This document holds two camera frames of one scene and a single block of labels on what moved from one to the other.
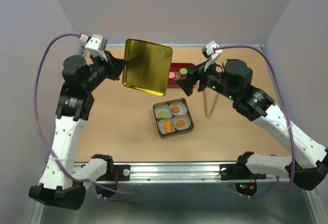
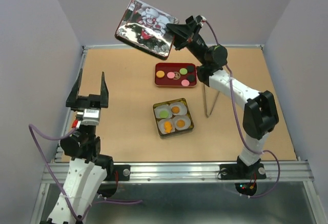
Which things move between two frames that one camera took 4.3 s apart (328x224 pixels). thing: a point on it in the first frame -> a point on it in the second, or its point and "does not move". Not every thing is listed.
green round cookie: (164, 114) does not move
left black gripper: (115, 66) -> (92, 100)
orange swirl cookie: (180, 123) does not move
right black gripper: (196, 73) -> (185, 33)
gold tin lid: (148, 67) -> (145, 27)
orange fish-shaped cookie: (167, 126) does not move
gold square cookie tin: (172, 118) does not move
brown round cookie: (175, 109) does not move
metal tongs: (206, 112) does not move
